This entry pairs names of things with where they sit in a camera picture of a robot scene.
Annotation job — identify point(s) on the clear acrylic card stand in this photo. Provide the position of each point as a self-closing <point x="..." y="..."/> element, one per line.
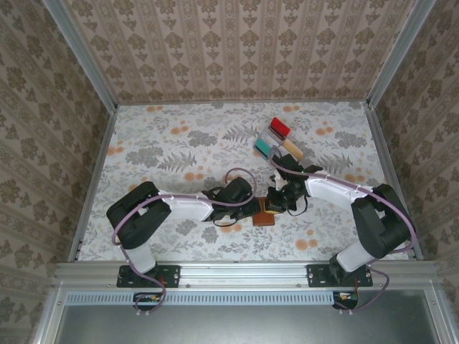
<point x="263" y="161"/>

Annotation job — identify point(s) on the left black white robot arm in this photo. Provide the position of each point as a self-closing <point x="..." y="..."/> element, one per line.
<point x="186" y="208"/>

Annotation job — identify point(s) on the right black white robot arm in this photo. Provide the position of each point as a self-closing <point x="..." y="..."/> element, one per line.
<point x="330" y="188"/>

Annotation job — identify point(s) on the orange plastic card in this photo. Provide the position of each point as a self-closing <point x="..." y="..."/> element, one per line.
<point x="293" y="150"/>

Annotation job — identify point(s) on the teal plastic card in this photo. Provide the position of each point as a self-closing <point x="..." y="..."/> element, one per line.
<point x="262" y="148"/>

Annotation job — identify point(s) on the floral table cover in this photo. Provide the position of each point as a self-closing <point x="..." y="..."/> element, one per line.
<point x="251" y="243"/>

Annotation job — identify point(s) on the grey metal panel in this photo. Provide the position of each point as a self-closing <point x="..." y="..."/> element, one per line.
<point x="233" y="326"/>

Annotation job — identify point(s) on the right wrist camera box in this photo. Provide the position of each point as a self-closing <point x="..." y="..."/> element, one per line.
<point x="278" y="180"/>

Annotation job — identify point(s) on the aluminium mounting rail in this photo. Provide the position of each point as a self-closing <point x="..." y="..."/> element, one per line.
<point x="244" y="272"/>

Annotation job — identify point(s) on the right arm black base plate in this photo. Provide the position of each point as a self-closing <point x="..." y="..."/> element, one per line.
<point x="315" y="276"/>

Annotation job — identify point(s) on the aluminium back rail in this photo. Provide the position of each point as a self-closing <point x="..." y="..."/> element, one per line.
<point x="251" y="102"/>

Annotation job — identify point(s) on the aluminium side rail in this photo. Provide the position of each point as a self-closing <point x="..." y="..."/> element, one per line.
<point x="385" y="157"/>
<point x="100" y="161"/>

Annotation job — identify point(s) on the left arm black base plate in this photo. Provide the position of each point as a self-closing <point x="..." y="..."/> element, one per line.
<point x="168" y="276"/>

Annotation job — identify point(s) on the aluminium frame post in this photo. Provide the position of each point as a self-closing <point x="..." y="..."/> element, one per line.
<point x="398" y="53"/>
<point x="82" y="61"/>

